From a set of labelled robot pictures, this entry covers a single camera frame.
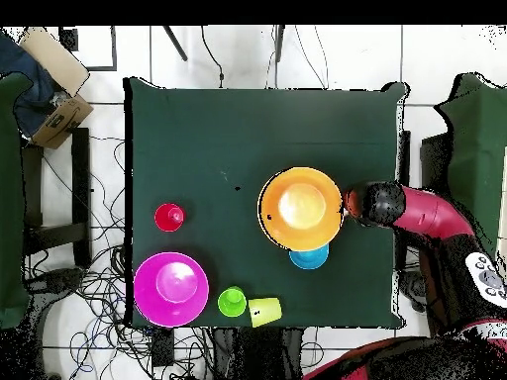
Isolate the orange plastic bowl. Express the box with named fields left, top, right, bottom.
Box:
left=256, top=166, right=345, bottom=253

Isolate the yellow plastic cup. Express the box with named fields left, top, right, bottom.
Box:
left=248, top=296, right=283, bottom=329

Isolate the small blue plastic bowl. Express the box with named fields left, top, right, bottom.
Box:
left=287, top=243, right=331, bottom=271

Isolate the red plastic cup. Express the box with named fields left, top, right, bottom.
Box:
left=153, top=202, right=186, bottom=234

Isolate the green plastic cup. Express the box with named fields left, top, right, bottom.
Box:
left=217, top=286, right=248, bottom=319

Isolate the dark green tablecloth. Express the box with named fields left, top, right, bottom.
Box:
left=123, top=76, right=409, bottom=330

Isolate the pink plastic bowl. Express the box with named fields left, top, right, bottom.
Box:
left=133, top=251, right=210, bottom=329

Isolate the black power box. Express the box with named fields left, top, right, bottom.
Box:
left=151, top=328, right=176, bottom=368

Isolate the black stand leg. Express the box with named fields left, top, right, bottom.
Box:
left=272, top=25, right=285, bottom=63
left=161, top=25, right=189, bottom=62

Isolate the brown cardboard box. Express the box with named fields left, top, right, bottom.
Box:
left=30, top=93, right=95, bottom=150

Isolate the green-covered side table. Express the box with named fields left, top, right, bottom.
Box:
left=0, top=71, right=34, bottom=330
left=433, top=73, right=507, bottom=258

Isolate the beige cardboard sheet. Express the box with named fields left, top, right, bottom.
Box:
left=19, top=26, right=91, bottom=97

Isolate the blue cloth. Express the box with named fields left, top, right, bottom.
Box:
left=0, top=31, right=60, bottom=138

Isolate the black cable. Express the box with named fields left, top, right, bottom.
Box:
left=200, top=25, right=225, bottom=89

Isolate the tangle of cables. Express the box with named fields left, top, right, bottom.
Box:
left=25, top=134, right=215, bottom=380

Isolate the black chair frame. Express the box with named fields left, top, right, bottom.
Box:
left=397, top=130, right=453, bottom=191
left=21, top=127, right=93, bottom=268

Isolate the grey metal frame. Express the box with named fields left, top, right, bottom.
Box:
left=58, top=25, right=119, bottom=73

